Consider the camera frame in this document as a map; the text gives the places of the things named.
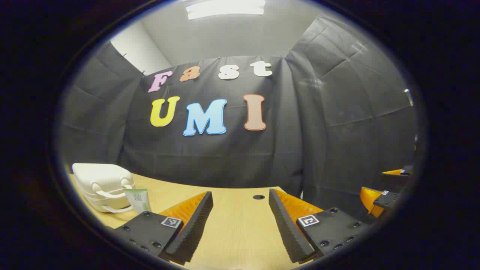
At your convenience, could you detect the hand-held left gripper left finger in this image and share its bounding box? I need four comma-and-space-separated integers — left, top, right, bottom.
112, 191, 213, 266

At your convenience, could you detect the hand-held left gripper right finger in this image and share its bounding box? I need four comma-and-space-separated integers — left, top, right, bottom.
268, 189, 370, 264

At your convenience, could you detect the white hard-shell suitcase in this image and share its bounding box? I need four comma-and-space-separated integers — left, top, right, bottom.
72, 163, 136, 213

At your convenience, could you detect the black backdrop cloth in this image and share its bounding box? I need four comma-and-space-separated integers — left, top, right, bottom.
58, 15, 419, 225

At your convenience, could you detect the ceiling light panel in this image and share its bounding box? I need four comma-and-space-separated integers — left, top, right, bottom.
186, 0, 266, 20

